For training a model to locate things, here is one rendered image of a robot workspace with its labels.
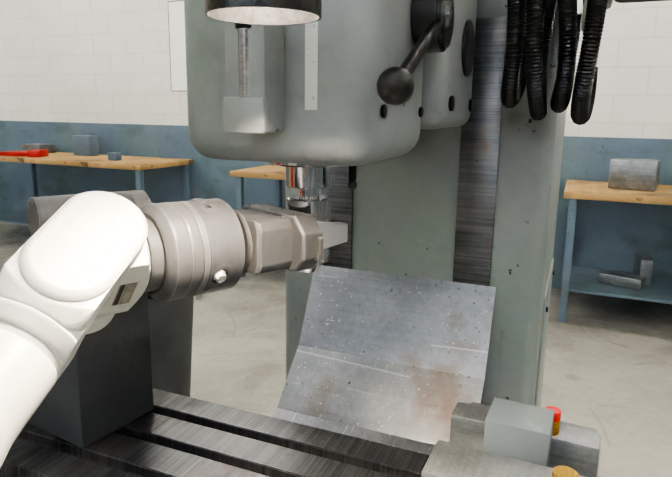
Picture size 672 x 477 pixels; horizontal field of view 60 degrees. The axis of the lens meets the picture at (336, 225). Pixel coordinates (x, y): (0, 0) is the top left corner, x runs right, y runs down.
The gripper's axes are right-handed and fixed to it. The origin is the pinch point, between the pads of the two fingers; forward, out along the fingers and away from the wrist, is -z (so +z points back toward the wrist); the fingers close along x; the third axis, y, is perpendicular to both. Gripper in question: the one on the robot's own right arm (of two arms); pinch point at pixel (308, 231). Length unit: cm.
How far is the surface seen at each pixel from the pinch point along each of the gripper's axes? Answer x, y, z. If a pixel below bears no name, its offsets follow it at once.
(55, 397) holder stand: 28.8, 24.8, 18.7
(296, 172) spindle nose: -0.8, -6.5, 2.4
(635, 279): 90, 87, -356
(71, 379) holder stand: 25.3, 21.2, 17.6
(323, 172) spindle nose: -2.4, -6.6, 0.1
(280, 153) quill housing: -4.6, -8.8, 7.2
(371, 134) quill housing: -11.9, -10.8, 3.0
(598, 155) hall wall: 141, 10, -397
